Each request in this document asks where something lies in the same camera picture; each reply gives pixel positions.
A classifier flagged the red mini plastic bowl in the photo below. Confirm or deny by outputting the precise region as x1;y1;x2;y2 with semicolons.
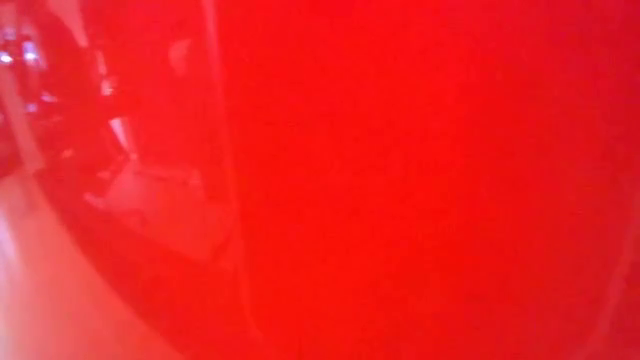
0;0;640;360

